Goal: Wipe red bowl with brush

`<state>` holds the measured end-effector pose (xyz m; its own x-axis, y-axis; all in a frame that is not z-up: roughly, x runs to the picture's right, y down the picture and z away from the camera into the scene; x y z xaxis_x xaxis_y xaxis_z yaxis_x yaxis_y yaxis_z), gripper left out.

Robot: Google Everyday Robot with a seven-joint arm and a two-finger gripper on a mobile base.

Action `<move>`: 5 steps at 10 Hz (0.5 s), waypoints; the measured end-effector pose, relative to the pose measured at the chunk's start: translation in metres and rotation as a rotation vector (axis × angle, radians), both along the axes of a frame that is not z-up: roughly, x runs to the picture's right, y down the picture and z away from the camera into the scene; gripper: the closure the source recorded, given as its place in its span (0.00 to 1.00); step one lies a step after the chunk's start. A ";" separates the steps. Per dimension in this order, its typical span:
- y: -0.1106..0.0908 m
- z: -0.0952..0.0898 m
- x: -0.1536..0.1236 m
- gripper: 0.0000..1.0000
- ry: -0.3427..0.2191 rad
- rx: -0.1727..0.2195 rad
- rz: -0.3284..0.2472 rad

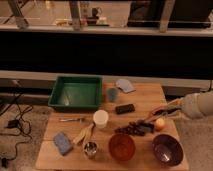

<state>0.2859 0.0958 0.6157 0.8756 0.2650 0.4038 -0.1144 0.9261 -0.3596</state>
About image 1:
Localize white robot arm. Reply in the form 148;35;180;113
151;91;213;120

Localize black brush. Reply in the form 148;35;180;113
136;117;157;133

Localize bunch of dark grapes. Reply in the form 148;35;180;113
115;122;145;136

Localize blue-grey cup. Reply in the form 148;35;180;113
107;88;118;102

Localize yellow-red apple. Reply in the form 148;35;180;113
154;118;166;131

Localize green plastic tray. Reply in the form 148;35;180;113
48;76;102;112

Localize white cup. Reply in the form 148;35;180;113
93;110;109;129

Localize purple bowl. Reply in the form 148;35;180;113
152;134;184;167

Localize small metal cup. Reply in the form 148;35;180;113
83;142;98;158

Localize blue sponge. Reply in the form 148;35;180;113
53;132;73;156

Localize black rectangular block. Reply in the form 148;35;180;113
115;104;135;115

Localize banana peel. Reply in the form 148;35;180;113
73;123;94;144

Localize blue-grey cloth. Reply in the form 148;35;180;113
115;79;135;93

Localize orange carrot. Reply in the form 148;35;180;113
150;106;166;116

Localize black power adapter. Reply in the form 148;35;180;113
7;119;19;128

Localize metal fork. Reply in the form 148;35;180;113
59;117;85;122

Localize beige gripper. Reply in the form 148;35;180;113
151;99;184;122

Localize red bowl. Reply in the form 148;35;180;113
108;133;136;162

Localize black power cable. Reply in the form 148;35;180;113
0;79;34;168

